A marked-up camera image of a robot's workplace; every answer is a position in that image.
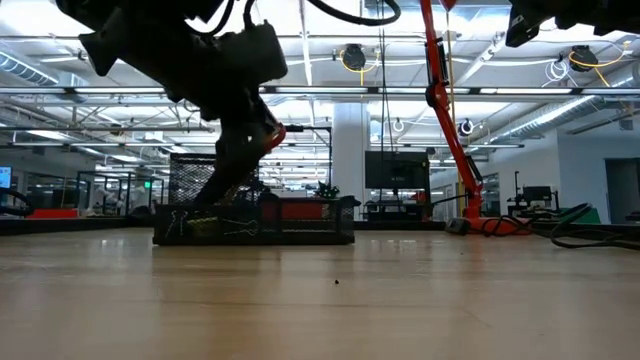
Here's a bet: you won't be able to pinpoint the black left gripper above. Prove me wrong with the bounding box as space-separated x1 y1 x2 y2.
78 8 290 206

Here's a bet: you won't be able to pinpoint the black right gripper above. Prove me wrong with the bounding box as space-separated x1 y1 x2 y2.
505 0 640 49

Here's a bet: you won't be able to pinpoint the red-handled scissors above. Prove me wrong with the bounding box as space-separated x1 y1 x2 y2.
262 123 288 155

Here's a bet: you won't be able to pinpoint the yellow highlighter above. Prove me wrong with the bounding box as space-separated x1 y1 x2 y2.
188 213 221 234

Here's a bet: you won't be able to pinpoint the black mesh desk organizer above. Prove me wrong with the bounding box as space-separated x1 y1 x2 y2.
152 152 362 247

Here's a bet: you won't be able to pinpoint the red desk lamp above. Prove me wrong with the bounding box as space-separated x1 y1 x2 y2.
418 0 532 237

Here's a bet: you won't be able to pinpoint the black monitor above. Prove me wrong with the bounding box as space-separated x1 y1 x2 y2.
364 150 431 191

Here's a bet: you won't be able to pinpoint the black equipment cart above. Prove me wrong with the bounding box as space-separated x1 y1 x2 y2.
507 172 561 217

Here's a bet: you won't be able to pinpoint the red plastic bin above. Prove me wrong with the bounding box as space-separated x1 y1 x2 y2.
27 208 80 220

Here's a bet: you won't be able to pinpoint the green box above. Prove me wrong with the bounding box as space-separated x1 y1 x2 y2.
562 207 601 225

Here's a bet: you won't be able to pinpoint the black metal stand frame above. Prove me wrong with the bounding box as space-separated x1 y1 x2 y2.
277 124 335 201

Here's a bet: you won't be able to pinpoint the black metal cage frame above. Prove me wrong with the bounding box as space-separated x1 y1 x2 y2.
74 170 166 219

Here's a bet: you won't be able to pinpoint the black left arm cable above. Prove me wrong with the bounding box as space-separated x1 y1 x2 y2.
304 0 403 27

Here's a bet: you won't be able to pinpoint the black lamp power cable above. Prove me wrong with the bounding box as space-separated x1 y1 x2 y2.
444 202 640 251

